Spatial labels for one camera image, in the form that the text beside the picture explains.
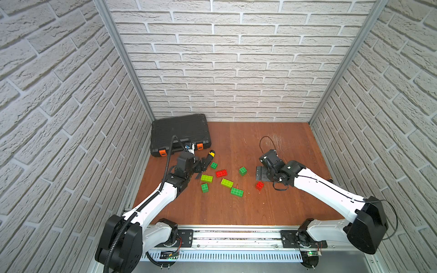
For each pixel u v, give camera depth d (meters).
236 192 0.87
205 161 0.77
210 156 1.00
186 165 0.62
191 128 1.13
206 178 0.92
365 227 0.39
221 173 0.93
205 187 0.86
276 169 0.60
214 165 0.96
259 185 0.87
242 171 0.92
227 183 0.90
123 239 0.39
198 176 0.92
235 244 0.74
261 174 0.73
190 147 0.74
